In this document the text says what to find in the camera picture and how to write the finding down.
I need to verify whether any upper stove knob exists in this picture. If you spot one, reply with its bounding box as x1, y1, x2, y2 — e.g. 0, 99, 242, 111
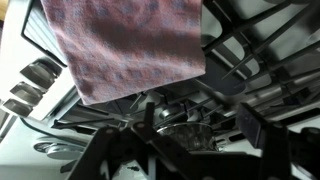
20, 58, 62, 89

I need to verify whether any stainless steel gas stove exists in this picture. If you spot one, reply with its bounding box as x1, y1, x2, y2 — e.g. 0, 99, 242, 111
0, 0, 320, 180

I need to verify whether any middle stove knob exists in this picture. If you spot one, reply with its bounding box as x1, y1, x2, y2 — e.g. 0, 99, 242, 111
10, 82, 43, 106

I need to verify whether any small steel pot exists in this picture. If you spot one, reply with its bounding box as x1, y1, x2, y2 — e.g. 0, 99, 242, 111
157, 123, 218, 151

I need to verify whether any lower stove knob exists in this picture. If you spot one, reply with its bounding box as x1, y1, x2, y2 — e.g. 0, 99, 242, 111
3, 99, 33, 117

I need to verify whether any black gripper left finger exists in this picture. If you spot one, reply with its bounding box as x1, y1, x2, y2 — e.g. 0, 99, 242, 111
143, 102, 155, 140

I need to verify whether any round metal lid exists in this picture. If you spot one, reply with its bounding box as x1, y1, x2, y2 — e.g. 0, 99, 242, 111
32, 137, 84, 160

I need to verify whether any pink checkered towel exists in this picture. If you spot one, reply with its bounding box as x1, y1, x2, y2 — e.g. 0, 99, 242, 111
41, 0, 205, 105

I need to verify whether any stove knob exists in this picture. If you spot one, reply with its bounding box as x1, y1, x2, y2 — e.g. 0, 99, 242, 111
20, 58, 62, 89
10, 82, 43, 106
3, 99, 33, 117

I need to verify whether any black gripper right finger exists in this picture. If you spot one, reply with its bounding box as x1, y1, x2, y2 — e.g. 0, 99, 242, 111
235, 103, 269, 150

